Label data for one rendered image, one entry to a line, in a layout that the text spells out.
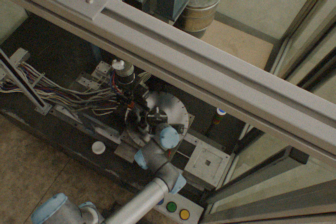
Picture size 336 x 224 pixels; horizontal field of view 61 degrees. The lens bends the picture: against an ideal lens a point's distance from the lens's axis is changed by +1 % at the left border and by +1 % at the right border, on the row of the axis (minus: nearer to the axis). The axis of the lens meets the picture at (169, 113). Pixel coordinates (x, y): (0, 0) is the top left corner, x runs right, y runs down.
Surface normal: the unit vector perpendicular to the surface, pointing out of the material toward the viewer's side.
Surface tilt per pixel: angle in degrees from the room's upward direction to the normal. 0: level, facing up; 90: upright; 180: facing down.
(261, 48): 0
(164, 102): 0
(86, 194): 0
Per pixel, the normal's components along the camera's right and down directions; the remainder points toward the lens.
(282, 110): 0.07, -0.39
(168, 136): 0.21, 0.15
